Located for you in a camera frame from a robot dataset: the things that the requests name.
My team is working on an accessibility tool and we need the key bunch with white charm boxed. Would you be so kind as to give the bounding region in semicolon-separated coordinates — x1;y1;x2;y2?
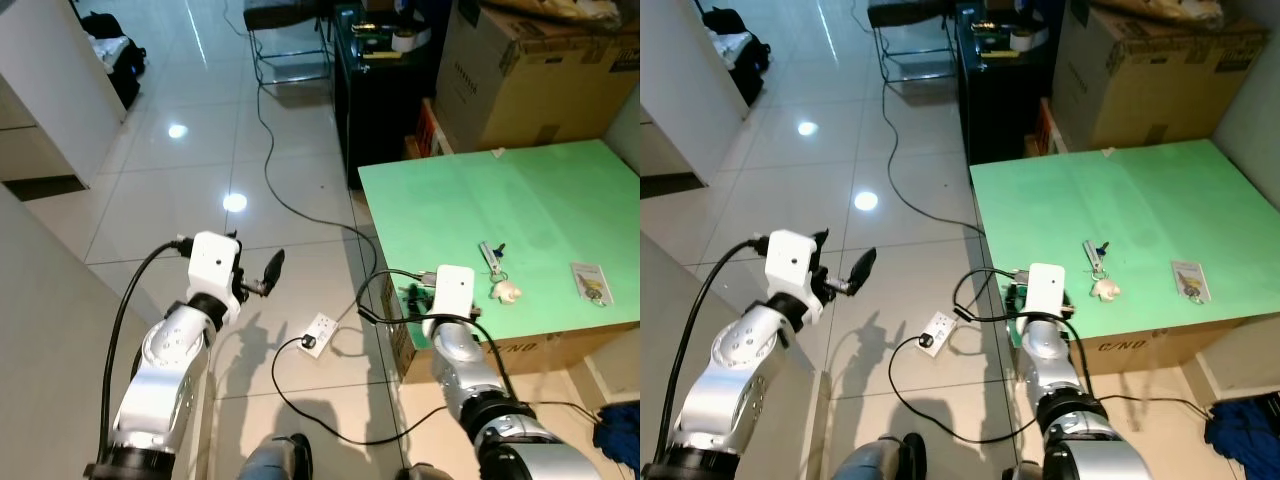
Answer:
478;240;524;305
1083;238;1122;302

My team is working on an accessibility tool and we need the white power strip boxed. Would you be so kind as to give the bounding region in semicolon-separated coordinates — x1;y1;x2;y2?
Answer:
301;312;340;359
921;310;960;359

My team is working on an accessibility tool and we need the cardboard box under green board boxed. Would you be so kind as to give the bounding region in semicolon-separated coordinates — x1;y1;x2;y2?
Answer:
385;298;641;384
1008;298;1257;377

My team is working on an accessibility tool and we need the red orange flat item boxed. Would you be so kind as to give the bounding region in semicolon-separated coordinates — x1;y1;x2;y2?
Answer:
405;97;452;160
1030;97;1067;157

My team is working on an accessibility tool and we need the white printed card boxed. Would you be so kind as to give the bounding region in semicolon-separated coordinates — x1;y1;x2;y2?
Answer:
1171;259;1212;305
569;261;615;305

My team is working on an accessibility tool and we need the grey robot left leg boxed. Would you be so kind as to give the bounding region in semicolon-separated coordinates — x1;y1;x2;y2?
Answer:
238;434;314;480
830;432;927;480

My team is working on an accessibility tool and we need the black cabinet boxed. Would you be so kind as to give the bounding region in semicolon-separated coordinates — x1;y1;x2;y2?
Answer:
333;4;442;190
955;4;1053;167

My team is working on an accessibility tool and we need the black bag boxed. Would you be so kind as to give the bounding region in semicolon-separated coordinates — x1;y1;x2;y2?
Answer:
703;8;772;107
78;12;149;110

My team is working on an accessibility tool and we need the white cloth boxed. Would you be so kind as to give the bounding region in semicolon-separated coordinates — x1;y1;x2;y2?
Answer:
90;36;136;69
712;32;753;65

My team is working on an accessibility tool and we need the large brown cardboard box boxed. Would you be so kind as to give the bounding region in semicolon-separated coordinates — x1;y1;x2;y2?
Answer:
1050;0;1270;154
435;0;641;154

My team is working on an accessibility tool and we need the clear plastic bag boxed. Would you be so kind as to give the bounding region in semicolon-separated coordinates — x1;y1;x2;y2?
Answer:
480;0;622;27
1098;0;1227;30

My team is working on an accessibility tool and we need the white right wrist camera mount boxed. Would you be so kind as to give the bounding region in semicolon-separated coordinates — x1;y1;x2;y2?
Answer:
431;264;477;322
1024;262;1067;322

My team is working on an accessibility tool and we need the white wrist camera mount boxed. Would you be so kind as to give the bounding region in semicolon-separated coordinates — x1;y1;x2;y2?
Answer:
764;229;817;302
187;231;244;302
1024;262;1067;322
431;264;477;322

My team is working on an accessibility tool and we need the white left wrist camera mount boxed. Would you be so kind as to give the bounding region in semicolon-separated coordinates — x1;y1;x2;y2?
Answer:
187;231;244;302
764;229;817;302

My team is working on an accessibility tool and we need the black floor cable with plug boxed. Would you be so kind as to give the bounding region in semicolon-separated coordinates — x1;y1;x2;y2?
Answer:
885;335;1216;447
270;335;606;447

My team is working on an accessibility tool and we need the long black floor cable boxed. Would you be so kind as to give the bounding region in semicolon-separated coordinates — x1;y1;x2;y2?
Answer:
240;0;381;326
878;55;991;323

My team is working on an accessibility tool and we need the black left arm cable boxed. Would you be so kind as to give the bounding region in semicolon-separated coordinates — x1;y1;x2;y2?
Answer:
95;237;197;463
660;236;771;463

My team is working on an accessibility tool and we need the metal frame chair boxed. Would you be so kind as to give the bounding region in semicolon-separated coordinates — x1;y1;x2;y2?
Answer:
867;0;957;84
243;0;337;87

